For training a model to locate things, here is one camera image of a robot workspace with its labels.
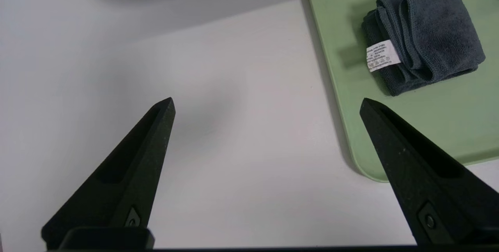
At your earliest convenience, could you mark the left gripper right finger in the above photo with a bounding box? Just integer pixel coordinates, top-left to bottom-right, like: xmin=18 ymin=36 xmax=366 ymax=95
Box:
xmin=359 ymin=97 xmax=499 ymax=247

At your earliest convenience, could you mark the dark grey towel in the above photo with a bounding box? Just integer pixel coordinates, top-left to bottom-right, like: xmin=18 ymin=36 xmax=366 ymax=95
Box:
xmin=362 ymin=0 xmax=486 ymax=97

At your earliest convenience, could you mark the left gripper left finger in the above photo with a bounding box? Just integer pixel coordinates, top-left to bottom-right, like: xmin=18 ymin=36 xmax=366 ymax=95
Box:
xmin=41 ymin=97 xmax=176 ymax=250

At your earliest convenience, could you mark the green plastic tray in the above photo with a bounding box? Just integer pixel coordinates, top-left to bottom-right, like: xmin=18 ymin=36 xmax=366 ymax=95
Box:
xmin=305 ymin=0 xmax=499 ymax=182

